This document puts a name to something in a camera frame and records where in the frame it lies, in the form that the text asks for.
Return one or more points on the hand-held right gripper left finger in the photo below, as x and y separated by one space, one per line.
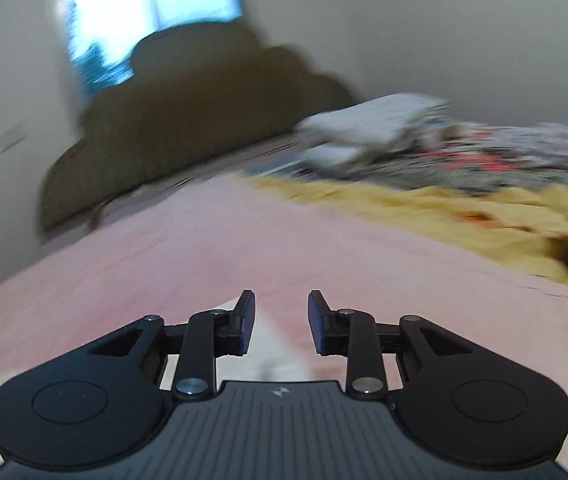
247 322

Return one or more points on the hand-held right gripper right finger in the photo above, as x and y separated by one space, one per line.
316 322

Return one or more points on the white towel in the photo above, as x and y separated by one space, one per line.
279 352

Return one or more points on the pink bed sheet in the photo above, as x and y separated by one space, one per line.
173 260

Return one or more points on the yellow cloth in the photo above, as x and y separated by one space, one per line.
464 230

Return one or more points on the white folded quilt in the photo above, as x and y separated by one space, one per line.
369 130

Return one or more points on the olive green padded headboard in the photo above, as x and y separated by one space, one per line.
183 110

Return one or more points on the floral printed blanket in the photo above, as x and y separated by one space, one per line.
489 160

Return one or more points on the window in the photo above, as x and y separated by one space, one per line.
128 10

